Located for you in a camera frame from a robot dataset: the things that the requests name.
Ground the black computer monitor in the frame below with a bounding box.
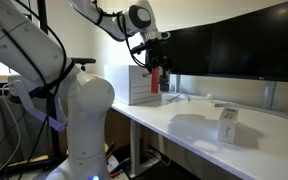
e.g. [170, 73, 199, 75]
[168, 24, 213, 76]
[208, 2, 288, 82]

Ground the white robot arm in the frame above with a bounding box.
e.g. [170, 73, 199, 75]
[0, 0, 168, 180]

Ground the white desk leg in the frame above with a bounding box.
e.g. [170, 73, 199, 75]
[129, 121, 159, 178]

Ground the red and blue product box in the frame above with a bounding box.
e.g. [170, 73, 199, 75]
[151, 67, 159, 94]

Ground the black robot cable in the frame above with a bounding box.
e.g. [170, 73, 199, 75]
[0, 0, 152, 180]

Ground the black camera on stand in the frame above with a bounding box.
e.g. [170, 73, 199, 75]
[71, 57, 96, 71]

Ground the white cardboard storage box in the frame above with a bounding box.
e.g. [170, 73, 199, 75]
[104, 65, 161, 105]

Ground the small white picture box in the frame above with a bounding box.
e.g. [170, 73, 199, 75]
[217, 108, 239, 144]

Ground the white cable on desk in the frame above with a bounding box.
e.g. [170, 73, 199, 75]
[165, 92, 215, 104]

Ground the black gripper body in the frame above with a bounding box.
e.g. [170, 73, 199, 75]
[145, 39, 172, 71]

